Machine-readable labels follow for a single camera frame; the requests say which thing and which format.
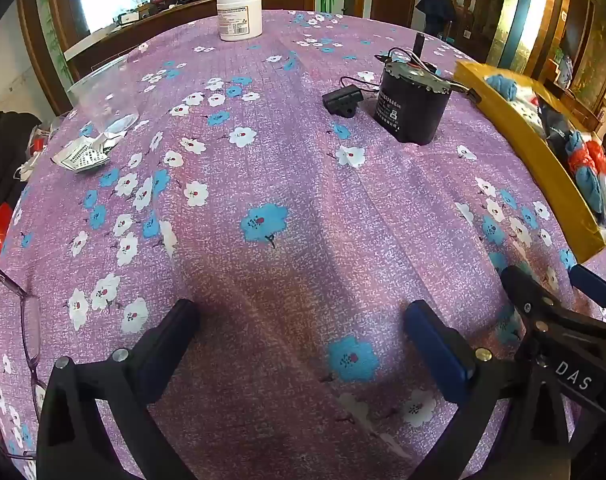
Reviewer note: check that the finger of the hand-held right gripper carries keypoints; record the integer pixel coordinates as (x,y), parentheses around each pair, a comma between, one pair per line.
(528,295)
(595,285)

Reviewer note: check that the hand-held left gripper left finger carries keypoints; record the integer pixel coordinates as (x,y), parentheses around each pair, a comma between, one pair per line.
(170,330)

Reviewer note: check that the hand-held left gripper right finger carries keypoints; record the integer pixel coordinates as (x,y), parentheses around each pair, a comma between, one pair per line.
(435,350)

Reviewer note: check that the yellow cardboard box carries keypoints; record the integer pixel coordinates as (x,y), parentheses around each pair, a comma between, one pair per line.
(533,160)

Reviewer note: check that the blue-grey fluffy towel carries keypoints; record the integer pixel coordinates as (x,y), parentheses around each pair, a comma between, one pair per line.
(592,187)

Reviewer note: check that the thin-framed eyeglasses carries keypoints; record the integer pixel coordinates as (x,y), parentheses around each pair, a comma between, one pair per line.
(29,330)

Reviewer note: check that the purple floral tablecloth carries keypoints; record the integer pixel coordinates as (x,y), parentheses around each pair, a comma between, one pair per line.
(293,170)

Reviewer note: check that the bright blue cloth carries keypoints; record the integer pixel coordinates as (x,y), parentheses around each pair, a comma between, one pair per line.
(503,85)

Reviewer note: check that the black cylindrical motor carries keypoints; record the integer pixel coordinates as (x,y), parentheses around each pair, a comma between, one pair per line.
(408,110)

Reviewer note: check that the black jacket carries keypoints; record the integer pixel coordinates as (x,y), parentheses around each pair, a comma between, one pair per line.
(3,160)

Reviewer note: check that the clear plastic cup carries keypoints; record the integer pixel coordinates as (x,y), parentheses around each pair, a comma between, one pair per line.
(103,95)

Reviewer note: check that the small black connector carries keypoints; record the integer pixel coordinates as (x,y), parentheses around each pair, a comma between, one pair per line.
(340,101)

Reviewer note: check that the gold pillar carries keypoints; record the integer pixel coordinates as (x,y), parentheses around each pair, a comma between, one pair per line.
(528,10)

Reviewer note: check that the wooden stair railing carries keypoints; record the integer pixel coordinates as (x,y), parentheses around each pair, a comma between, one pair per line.
(475,5)

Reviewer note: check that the wooden sideboard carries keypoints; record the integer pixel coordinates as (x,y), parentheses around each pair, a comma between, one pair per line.
(148,27)

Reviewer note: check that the white plastic jar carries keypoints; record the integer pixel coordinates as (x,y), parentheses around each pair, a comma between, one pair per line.
(239,17)

